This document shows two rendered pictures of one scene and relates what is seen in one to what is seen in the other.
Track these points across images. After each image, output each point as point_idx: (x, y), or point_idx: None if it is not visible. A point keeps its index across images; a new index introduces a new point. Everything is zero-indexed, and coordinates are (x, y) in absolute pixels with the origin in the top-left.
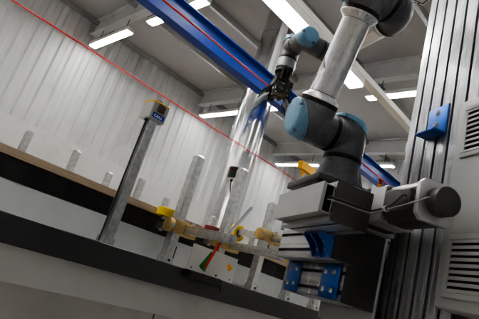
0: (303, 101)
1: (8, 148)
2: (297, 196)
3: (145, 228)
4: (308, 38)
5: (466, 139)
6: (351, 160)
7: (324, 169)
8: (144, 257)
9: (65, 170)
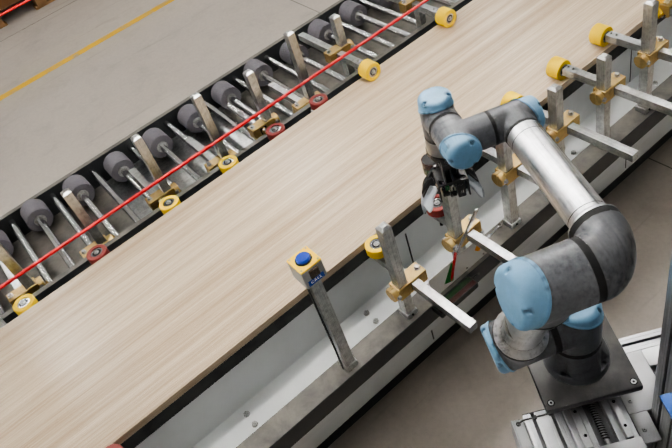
0: (498, 359)
1: (209, 368)
2: None
3: (364, 260)
4: (464, 165)
5: None
6: (585, 359)
7: (554, 368)
8: (390, 343)
9: (262, 325)
